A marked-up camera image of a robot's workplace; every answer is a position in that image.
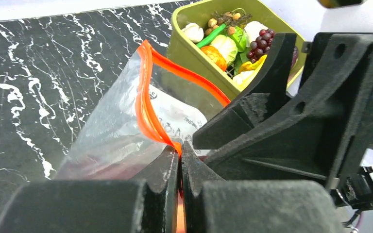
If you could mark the green toy chilli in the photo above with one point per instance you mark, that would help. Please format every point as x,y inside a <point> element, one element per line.
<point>207,40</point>

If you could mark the clear zip bag orange zipper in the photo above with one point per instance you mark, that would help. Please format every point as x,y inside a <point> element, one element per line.
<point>135,135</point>

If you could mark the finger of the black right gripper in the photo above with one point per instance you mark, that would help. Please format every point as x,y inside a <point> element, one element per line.
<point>264,96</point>

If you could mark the white toy mushroom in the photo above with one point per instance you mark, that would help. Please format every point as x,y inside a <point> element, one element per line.
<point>193,32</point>

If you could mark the olive green plastic bin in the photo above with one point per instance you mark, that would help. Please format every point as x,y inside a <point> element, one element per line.
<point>185,53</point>

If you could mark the purple toy grapes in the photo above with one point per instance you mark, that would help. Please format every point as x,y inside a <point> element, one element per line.
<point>261,45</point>

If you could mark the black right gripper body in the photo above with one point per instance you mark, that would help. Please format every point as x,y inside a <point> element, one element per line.
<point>322,133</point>

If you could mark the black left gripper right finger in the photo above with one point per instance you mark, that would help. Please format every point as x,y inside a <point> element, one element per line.
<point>215,205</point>

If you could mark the toy green cabbage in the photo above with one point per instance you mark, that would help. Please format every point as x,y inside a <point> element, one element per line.
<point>226,47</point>

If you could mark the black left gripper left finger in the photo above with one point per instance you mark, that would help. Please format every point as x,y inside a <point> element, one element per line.
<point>86,205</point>

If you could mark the yellow toy banana bunch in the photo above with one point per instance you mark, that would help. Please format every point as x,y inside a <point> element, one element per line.
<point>247,72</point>

